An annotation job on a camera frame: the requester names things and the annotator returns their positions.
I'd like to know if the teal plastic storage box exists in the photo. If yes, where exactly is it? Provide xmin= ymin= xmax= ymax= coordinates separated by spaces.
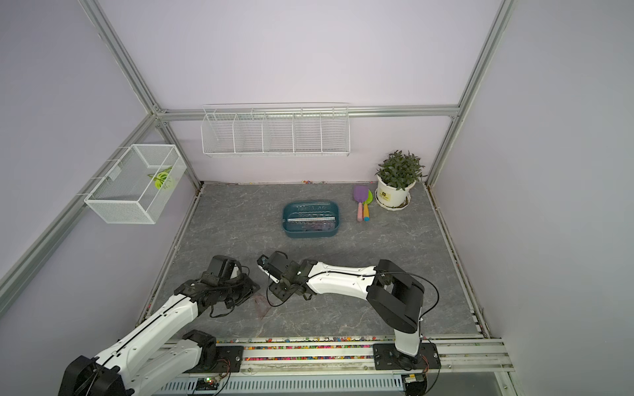
xmin=282 ymin=200 xmax=340 ymax=239

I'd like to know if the clear long straight ruler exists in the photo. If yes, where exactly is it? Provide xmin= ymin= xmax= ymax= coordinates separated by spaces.
xmin=287 ymin=214 xmax=337 ymax=223

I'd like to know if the short clear straight ruler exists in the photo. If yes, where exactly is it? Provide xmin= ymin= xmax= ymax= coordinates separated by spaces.
xmin=297 ymin=205 xmax=332 ymax=213

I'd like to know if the pink triangle ruler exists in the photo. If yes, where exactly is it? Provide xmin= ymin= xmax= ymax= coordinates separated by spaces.
xmin=254 ymin=293 xmax=272 ymax=320

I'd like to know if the purple triangle ruler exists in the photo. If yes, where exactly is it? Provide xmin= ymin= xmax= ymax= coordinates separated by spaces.
xmin=297 ymin=224 xmax=334 ymax=234

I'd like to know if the long pink straight ruler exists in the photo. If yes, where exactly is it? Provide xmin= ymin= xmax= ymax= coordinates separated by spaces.
xmin=288 ymin=221 xmax=336 ymax=229

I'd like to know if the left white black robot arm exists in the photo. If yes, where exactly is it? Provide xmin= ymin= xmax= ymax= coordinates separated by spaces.
xmin=59 ymin=274 xmax=259 ymax=395

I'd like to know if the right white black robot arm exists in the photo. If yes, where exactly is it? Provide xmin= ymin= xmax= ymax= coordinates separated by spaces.
xmin=258 ymin=252 xmax=424 ymax=360

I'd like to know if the green circuit board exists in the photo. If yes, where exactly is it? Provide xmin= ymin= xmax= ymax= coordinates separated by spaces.
xmin=195 ymin=377 xmax=221 ymax=391

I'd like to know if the green leaf toy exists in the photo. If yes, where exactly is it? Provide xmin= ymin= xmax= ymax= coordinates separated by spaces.
xmin=148 ymin=167 xmax=174 ymax=191

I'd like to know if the white mesh side basket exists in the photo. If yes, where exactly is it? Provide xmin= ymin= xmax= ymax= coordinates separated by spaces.
xmin=84 ymin=144 xmax=187 ymax=224

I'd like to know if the potted green plant white pot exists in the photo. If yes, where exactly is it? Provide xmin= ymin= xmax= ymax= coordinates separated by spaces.
xmin=376 ymin=150 xmax=425 ymax=211

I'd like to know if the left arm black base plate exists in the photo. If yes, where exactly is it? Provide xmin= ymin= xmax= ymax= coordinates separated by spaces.
xmin=188 ymin=345 xmax=244 ymax=374

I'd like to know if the purple toy shovel pink handle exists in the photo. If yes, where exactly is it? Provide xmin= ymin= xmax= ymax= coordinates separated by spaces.
xmin=353 ymin=186 xmax=369 ymax=222

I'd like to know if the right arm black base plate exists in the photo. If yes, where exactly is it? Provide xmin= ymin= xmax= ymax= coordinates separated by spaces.
xmin=372 ymin=343 xmax=441 ymax=371

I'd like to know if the long white wire wall basket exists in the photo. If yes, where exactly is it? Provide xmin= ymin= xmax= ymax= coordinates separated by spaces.
xmin=201 ymin=102 xmax=351 ymax=157

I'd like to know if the aluminium rail frame front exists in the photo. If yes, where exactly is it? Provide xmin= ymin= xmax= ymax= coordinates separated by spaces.
xmin=159 ymin=336 xmax=514 ymax=374

